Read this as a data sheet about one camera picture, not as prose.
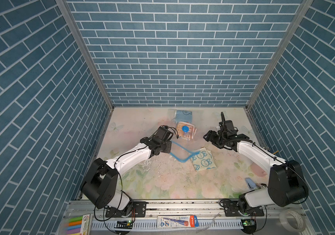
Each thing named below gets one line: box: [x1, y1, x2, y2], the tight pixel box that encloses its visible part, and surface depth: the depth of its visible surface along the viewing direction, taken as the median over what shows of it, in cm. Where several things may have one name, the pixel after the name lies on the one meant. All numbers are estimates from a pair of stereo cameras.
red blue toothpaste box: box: [156, 214, 199, 229], surface depth 71 cm
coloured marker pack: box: [66, 213, 93, 235], surface depth 69 cm
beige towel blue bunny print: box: [190, 146, 217, 172], surface depth 91 cm
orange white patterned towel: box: [176, 121, 195, 140], surface depth 104 cm
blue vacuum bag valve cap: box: [182, 125, 190, 133], surface depth 105 cm
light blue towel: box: [175, 109, 193, 124], surface depth 117 cm
